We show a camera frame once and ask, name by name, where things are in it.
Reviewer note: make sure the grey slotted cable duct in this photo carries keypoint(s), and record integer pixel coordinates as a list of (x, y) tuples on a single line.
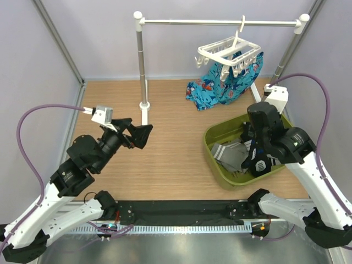
[(242, 228)]

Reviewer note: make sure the blue patterned sock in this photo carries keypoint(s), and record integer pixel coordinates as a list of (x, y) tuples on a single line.
[(209, 91)]

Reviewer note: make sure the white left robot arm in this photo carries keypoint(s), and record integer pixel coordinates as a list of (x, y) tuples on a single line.
[(28, 238)]

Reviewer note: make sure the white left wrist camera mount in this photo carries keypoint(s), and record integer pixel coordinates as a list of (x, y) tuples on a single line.
[(101, 115)]

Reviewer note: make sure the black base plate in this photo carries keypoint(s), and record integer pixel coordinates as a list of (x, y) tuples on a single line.
[(181, 212)]

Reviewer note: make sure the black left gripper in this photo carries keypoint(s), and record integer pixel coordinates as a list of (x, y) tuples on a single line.
[(139, 133)]

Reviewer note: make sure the green plastic basket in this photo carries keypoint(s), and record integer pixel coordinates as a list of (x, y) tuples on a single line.
[(223, 133)]

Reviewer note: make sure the black sock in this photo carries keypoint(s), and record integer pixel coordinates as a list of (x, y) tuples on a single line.
[(257, 162), (248, 133)]

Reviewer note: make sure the white clip hanger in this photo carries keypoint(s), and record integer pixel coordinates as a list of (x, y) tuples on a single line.
[(234, 54)]

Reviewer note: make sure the white clothes rack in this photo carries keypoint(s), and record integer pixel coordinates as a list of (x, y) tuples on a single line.
[(298, 25)]

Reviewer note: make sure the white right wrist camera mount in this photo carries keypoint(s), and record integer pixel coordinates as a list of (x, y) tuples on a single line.
[(276, 95)]

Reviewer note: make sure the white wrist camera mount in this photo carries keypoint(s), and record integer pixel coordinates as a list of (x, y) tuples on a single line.
[(276, 95), (101, 115)]

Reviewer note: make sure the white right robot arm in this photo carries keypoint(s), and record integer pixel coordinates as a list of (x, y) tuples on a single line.
[(328, 222)]

